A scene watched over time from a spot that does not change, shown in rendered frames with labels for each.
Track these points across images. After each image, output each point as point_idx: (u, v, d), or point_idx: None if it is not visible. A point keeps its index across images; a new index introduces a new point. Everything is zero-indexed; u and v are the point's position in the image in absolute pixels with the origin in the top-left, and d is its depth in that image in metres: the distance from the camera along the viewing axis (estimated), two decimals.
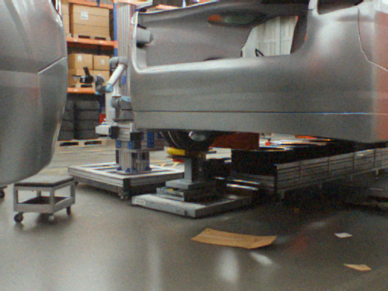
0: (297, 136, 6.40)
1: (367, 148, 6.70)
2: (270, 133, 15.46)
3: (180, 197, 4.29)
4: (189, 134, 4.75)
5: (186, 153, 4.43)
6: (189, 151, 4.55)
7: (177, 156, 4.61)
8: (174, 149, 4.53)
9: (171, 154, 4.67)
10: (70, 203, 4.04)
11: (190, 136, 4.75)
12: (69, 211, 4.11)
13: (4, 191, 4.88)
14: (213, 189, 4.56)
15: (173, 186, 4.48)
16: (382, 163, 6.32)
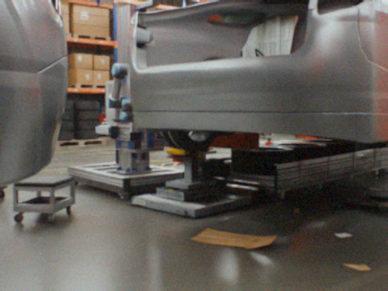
0: (297, 136, 6.40)
1: (367, 148, 6.70)
2: (270, 133, 15.46)
3: (180, 197, 4.29)
4: (189, 134, 4.75)
5: (186, 153, 4.43)
6: (189, 151, 4.55)
7: (177, 156, 4.61)
8: (174, 149, 4.53)
9: (171, 154, 4.67)
10: (70, 203, 4.04)
11: (190, 136, 4.75)
12: (69, 211, 4.11)
13: (4, 191, 4.88)
14: (213, 189, 4.56)
15: (173, 186, 4.48)
16: (382, 163, 6.32)
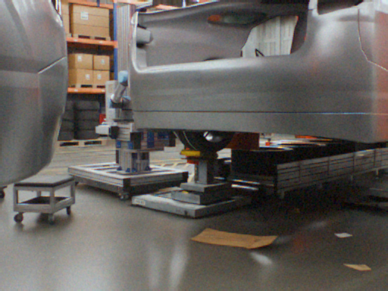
0: (297, 136, 6.40)
1: (367, 148, 6.70)
2: (270, 133, 15.46)
3: (196, 199, 4.16)
4: (204, 135, 4.62)
5: (202, 154, 4.30)
6: (204, 153, 4.41)
7: (192, 158, 4.47)
8: (189, 150, 4.40)
9: (186, 156, 4.53)
10: (70, 203, 4.04)
11: (204, 137, 4.62)
12: (69, 211, 4.11)
13: (4, 191, 4.88)
14: (229, 192, 4.42)
15: (188, 188, 4.34)
16: (382, 163, 6.32)
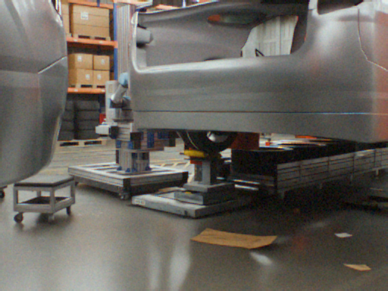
0: (297, 136, 6.40)
1: (367, 148, 6.70)
2: (270, 133, 15.46)
3: (199, 200, 4.13)
4: (207, 135, 4.59)
5: (205, 154, 4.27)
6: (208, 153, 4.39)
7: None
8: (192, 151, 4.37)
9: (189, 156, 4.51)
10: (70, 203, 4.04)
11: (208, 137, 4.59)
12: (69, 211, 4.11)
13: (4, 191, 4.88)
14: (232, 192, 4.40)
15: (191, 189, 4.32)
16: (382, 163, 6.32)
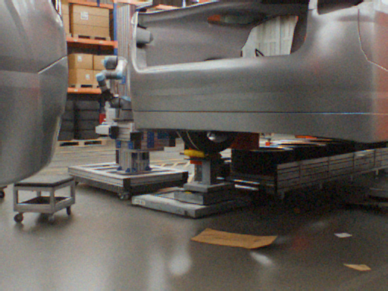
0: (297, 136, 6.40)
1: (367, 148, 6.70)
2: (270, 133, 15.46)
3: (199, 200, 4.13)
4: (207, 135, 4.59)
5: (205, 154, 4.27)
6: (208, 153, 4.39)
7: None
8: (192, 151, 4.37)
9: (189, 156, 4.51)
10: (70, 203, 4.04)
11: (208, 137, 4.59)
12: (69, 211, 4.11)
13: (4, 191, 4.88)
14: (232, 192, 4.40)
15: (191, 189, 4.32)
16: (382, 163, 6.32)
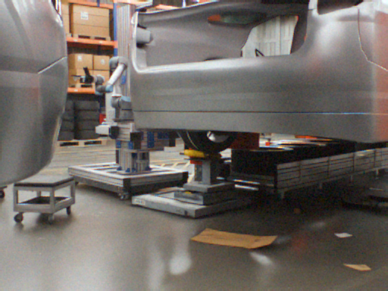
0: (297, 136, 6.40)
1: (367, 148, 6.70)
2: (270, 133, 15.46)
3: (199, 200, 4.13)
4: (207, 135, 4.59)
5: (205, 154, 4.27)
6: (208, 153, 4.39)
7: None
8: (192, 151, 4.37)
9: (189, 156, 4.51)
10: (70, 203, 4.04)
11: (208, 137, 4.59)
12: (69, 211, 4.11)
13: (4, 191, 4.88)
14: (232, 192, 4.40)
15: (191, 189, 4.32)
16: (382, 163, 6.32)
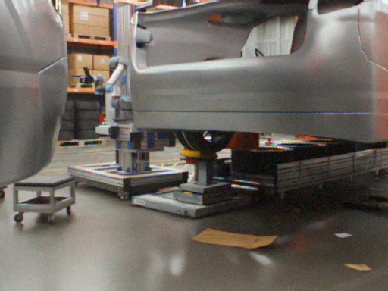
0: (297, 136, 6.40)
1: (367, 148, 6.70)
2: (270, 133, 15.46)
3: (198, 200, 4.13)
4: (203, 135, 4.57)
5: (201, 154, 4.25)
6: (204, 153, 4.36)
7: (191, 158, 4.42)
8: (188, 151, 4.35)
9: (185, 156, 4.48)
10: (70, 203, 4.04)
11: (204, 137, 4.57)
12: (69, 211, 4.11)
13: (4, 191, 4.88)
14: (231, 192, 4.40)
15: (187, 189, 4.29)
16: (382, 163, 6.32)
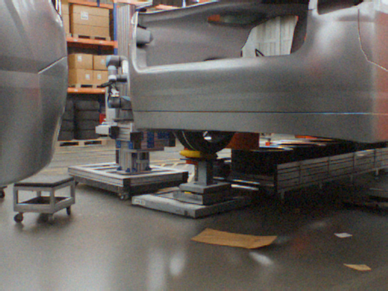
0: (297, 136, 6.40)
1: (367, 148, 6.70)
2: (270, 133, 15.46)
3: (198, 200, 4.13)
4: (203, 135, 4.57)
5: (201, 154, 4.25)
6: (204, 153, 4.36)
7: (191, 158, 4.42)
8: (188, 151, 4.35)
9: (185, 156, 4.48)
10: (70, 203, 4.04)
11: (204, 137, 4.57)
12: (69, 211, 4.11)
13: (4, 191, 4.88)
14: (231, 192, 4.40)
15: (187, 189, 4.29)
16: (382, 163, 6.32)
